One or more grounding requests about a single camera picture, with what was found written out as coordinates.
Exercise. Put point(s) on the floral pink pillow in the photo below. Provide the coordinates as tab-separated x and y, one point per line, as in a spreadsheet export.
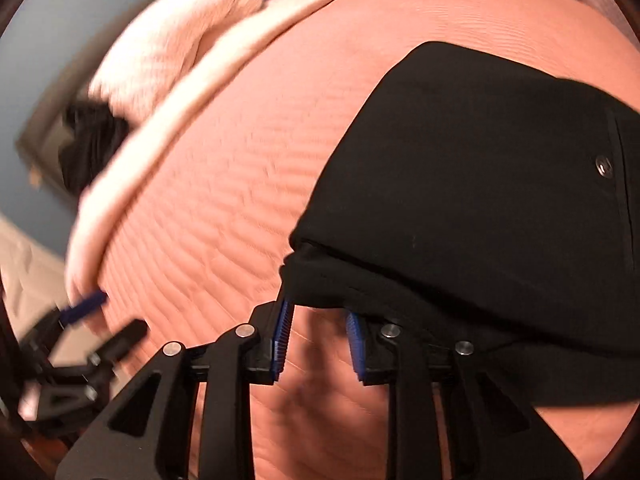
165	35

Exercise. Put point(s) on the light pink blanket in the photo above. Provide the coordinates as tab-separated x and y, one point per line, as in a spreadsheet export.
165	125

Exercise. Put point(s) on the orange quilted bedspread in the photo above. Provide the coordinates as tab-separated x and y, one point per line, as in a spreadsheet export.
225	185

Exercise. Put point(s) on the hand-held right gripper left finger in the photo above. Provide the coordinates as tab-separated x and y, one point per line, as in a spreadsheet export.
281	345

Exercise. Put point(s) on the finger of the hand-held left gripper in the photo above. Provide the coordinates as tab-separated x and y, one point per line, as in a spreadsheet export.
85	305
120	340

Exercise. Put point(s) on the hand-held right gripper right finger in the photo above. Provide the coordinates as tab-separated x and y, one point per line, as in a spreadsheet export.
356	345

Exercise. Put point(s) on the grey headboard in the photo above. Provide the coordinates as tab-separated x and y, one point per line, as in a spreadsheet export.
45	150

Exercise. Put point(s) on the black pants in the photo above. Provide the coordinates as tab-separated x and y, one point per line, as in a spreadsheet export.
475	185

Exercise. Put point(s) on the black cloth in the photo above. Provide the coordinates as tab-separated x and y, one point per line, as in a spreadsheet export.
95	145

